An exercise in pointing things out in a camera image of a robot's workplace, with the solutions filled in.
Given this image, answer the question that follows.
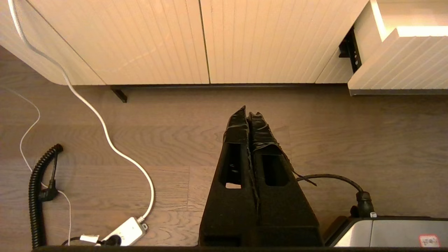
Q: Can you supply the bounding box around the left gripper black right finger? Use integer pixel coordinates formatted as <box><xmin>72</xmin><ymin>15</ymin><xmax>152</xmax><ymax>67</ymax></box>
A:
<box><xmin>249</xmin><ymin>112</ymin><xmax>323</xmax><ymax>246</ymax></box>

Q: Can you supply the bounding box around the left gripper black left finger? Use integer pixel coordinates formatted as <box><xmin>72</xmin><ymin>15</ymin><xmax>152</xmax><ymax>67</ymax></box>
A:
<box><xmin>199</xmin><ymin>106</ymin><xmax>260</xmax><ymax>246</ymax></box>

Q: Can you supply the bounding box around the white fluted drawer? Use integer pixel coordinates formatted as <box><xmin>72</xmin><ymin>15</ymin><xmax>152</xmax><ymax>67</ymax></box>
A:
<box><xmin>336</xmin><ymin>0</ymin><xmax>448</xmax><ymax>96</ymax></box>

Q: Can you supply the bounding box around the white low cabinet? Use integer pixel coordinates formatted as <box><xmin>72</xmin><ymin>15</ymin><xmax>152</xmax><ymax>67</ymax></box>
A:
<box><xmin>0</xmin><ymin>0</ymin><xmax>371</xmax><ymax>88</ymax></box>

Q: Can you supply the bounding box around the white power strip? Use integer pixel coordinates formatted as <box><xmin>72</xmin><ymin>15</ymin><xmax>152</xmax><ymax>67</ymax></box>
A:
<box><xmin>103</xmin><ymin>216</ymin><xmax>148</xmax><ymax>246</ymax></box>

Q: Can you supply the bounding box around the silver robot chassis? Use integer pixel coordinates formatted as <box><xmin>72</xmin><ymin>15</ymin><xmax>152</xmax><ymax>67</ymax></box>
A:
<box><xmin>324</xmin><ymin>216</ymin><xmax>448</xmax><ymax>248</ymax></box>

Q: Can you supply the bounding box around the black round plug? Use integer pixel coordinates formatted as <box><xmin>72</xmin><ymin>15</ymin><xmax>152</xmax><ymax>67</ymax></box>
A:
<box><xmin>101</xmin><ymin>234</ymin><xmax>122</xmax><ymax>246</ymax></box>

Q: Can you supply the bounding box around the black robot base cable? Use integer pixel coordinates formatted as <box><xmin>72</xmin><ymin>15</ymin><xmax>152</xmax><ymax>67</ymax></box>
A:
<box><xmin>296</xmin><ymin>174</ymin><xmax>376</xmax><ymax>218</ymax></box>

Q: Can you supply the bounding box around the thick white power cable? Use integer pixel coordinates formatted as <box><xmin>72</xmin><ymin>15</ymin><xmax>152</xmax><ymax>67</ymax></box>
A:
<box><xmin>8</xmin><ymin>0</ymin><xmax>155</xmax><ymax>224</ymax></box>

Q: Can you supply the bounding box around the thin white cable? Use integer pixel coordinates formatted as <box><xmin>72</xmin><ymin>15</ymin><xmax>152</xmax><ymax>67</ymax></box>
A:
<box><xmin>0</xmin><ymin>85</ymin><xmax>73</xmax><ymax>246</ymax></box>

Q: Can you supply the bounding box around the black drawer slide rail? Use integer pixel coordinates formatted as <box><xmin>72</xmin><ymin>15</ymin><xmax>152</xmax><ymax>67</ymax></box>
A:
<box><xmin>339</xmin><ymin>26</ymin><xmax>362</xmax><ymax>73</ymax></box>

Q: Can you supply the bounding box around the black angled plug cable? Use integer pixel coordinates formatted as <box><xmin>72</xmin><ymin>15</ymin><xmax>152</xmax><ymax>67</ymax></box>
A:
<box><xmin>38</xmin><ymin>150</ymin><xmax>61</xmax><ymax>202</ymax></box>

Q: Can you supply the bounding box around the black coiled cable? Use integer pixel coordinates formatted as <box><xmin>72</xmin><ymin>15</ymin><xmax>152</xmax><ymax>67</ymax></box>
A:
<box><xmin>28</xmin><ymin>143</ymin><xmax>64</xmax><ymax>249</ymax></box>

